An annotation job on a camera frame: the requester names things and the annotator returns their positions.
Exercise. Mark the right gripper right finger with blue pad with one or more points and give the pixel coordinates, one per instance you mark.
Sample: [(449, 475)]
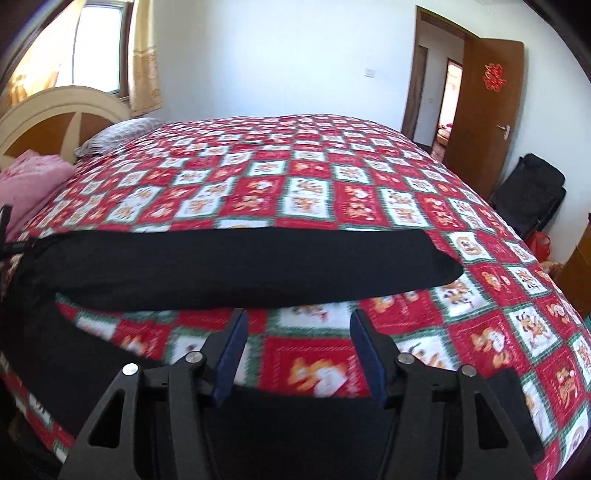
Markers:
[(447, 424)]

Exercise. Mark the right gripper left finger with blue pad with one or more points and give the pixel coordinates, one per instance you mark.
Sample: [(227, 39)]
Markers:
[(149, 423)]

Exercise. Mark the black pants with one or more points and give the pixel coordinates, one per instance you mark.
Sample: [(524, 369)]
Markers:
[(252, 435)]

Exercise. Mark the red patchwork bedspread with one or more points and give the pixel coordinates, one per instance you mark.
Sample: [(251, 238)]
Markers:
[(342, 173)]

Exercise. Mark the red plastic bag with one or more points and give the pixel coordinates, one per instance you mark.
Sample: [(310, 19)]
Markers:
[(540, 245)]

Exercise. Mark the wooden bedside cabinet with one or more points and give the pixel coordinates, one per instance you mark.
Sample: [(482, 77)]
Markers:
[(574, 278)]

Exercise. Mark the brown wooden door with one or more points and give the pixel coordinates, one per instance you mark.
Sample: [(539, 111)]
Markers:
[(476, 151)]

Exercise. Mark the striped pillow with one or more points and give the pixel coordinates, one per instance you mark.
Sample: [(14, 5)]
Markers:
[(117, 135)]

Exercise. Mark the pink folded blanket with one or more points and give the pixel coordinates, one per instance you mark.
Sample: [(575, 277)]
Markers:
[(29, 183)]

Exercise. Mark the yellow curtain right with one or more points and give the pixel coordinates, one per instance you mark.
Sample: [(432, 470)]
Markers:
[(143, 78)]

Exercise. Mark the red door decoration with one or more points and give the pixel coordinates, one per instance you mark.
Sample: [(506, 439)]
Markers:
[(493, 77)]

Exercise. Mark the cream wooden headboard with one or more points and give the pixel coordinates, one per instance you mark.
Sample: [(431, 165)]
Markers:
[(56, 121)]

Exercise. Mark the window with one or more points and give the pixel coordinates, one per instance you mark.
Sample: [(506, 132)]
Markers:
[(85, 45)]

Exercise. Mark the black bag by wall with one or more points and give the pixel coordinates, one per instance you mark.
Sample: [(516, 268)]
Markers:
[(530, 196)]

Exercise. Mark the silver door handle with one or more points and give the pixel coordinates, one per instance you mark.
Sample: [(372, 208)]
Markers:
[(506, 129)]

